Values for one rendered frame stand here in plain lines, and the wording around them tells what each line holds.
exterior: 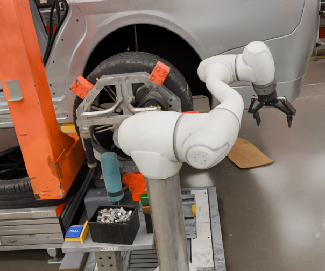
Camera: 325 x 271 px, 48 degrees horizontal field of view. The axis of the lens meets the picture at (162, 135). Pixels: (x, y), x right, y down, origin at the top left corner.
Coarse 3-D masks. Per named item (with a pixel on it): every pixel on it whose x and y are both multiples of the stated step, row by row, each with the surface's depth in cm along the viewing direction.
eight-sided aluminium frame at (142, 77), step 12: (144, 72) 182; (96, 84) 182; (108, 84) 181; (156, 84) 180; (168, 96) 182; (84, 108) 188; (180, 108) 184; (96, 144) 202; (96, 156) 199; (120, 168) 201; (132, 168) 202
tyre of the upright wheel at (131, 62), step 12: (108, 60) 196; (120, 60) 186; (132, 60) 185; (144, 60) 187; (156, 60) 194; (96, 72) 188; (108, 72) 187; (120, 72) 187; (132, 72) 187; (168, 84) 188; (180, 84) 189; (180, 96) 190; (192, 108) 194
